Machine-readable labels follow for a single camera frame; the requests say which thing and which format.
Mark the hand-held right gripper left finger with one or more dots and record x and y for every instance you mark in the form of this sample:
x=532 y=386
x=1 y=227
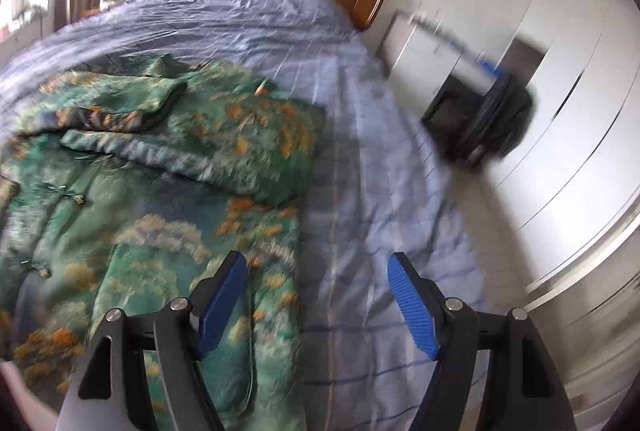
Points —
x=222 y=306

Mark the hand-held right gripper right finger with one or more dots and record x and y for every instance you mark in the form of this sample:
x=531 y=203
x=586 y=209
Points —
x=412 y=306

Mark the green printed padded jacket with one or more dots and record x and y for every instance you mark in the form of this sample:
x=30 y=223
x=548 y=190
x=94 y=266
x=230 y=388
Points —
x=150 y=211

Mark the bed with checked blue bedding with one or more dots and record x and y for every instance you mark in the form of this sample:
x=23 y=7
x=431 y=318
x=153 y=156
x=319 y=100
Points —
x=380 y=191

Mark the white desk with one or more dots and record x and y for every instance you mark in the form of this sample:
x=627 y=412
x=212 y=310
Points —
x=425 y=56

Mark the white wardrobe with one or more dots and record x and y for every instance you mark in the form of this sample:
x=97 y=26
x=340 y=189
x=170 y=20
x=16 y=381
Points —
x=575 y=111

